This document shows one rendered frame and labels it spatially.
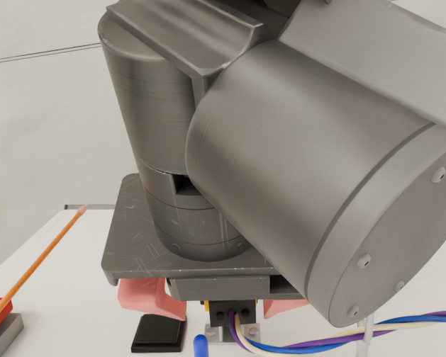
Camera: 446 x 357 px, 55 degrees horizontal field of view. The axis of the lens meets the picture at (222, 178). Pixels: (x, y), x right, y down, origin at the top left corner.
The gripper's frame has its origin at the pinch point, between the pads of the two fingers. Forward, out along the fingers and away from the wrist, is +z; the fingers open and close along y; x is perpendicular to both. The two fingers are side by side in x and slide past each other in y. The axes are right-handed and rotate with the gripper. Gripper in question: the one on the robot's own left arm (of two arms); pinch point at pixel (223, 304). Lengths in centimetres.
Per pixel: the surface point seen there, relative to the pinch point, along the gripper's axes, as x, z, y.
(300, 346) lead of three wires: -4.3, -3.2, 4.4
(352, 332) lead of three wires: -3.9, -4.0, 7.0
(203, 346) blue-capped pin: -4.3, -3.5, -0.8
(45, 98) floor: 131, 70, -79
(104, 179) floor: 97, 84, -52
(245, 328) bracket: 2.4, 8.5, 1.2
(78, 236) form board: 18.5, 16.1, -19.7
